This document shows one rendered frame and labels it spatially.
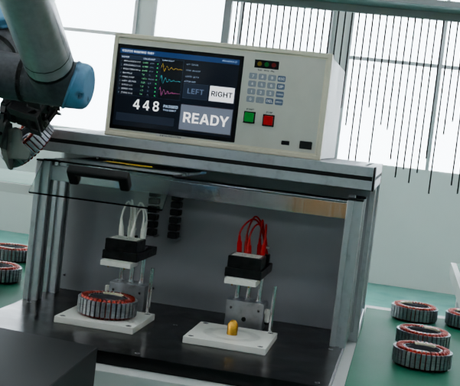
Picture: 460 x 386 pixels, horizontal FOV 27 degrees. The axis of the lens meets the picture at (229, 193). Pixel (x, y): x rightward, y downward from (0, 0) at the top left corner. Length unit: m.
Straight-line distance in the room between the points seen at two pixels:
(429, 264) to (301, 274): 6.20
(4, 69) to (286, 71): 0.58
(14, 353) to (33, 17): 0.46
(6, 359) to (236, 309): 0.69
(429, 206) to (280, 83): 6.31
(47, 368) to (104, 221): 0.82
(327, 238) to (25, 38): 0.84
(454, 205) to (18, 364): 7.00
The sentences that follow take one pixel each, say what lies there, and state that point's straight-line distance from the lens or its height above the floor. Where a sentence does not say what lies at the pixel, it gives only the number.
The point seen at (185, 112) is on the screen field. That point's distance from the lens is 1.90.
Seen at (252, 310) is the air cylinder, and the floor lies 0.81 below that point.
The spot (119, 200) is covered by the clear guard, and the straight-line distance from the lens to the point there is 1.64.
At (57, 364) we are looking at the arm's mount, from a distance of 1.32.
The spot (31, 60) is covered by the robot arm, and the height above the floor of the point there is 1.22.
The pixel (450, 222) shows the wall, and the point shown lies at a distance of 8.15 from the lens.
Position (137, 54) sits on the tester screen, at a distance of 1.93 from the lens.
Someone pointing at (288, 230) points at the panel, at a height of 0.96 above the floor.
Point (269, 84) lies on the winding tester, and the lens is 1.87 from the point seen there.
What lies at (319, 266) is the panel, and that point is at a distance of 1.99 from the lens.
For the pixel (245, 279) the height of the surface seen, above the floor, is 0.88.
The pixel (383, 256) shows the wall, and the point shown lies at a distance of 8.17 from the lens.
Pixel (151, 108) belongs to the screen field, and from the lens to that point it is 1.92.
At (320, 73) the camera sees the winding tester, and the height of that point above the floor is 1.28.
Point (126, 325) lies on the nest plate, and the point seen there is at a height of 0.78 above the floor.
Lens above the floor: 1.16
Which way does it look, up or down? 4 degrees down
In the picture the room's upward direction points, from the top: 7 degrees clockwise
